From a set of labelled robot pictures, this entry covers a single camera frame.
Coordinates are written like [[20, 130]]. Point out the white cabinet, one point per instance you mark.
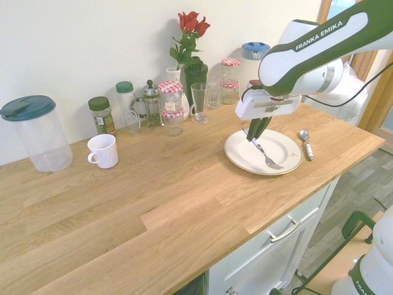
[[276, 255]]

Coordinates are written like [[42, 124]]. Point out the white ceramic mug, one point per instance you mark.
[[104, 152]]

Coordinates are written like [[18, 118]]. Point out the red lidded container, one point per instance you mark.
[[254, 83]]

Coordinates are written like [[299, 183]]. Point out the clear jar with blue lid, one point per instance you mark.
[[253, 50]]

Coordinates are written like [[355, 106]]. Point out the red roses bunch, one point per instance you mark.
[[188, 33]]

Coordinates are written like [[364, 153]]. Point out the clear glass tumbler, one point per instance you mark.
[[214, 95]]

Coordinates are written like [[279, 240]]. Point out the silver cabinet knob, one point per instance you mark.
[[230, 290]]

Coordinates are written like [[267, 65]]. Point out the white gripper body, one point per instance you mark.
[[261, 106]]

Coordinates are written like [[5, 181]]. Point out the clear jug with teal lid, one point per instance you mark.
[[40, 138]]

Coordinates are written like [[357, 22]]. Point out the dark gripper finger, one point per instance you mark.
[[252, 132], [263, 126]]

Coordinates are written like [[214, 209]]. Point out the clear jar with green lid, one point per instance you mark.
[[127, 104]]

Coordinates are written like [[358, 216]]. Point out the dark green shaker bottle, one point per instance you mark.
[[196, 73]]

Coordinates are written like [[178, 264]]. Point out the coffee jar with dark lid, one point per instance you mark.
[[103, 120]]

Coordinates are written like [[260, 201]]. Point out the translucent plastic bag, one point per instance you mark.
[[350, 89]]

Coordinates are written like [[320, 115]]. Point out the glass French press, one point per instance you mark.
[[152, 107]]

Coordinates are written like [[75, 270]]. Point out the small jar red checked lid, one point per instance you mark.
[[174, 123], [229, 93]]

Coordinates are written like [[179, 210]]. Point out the white plate with gold rim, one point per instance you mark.
[[276, 147]]

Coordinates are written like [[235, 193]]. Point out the large jar red checked lid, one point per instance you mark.
[[230, 72], [170, 98]]

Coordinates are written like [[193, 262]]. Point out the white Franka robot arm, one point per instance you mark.
[[310, 52]]

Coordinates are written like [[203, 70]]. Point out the wooden door frame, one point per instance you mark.
[[367, 92]]

